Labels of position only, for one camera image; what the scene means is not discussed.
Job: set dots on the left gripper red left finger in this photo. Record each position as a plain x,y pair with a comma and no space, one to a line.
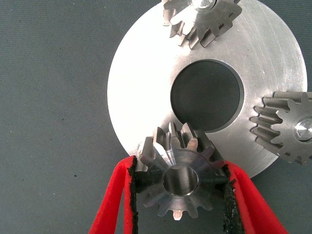
114,195

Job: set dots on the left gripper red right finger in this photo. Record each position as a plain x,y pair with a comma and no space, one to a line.
248,207

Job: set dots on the round metal carrier plate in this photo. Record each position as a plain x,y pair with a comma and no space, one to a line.
146,85

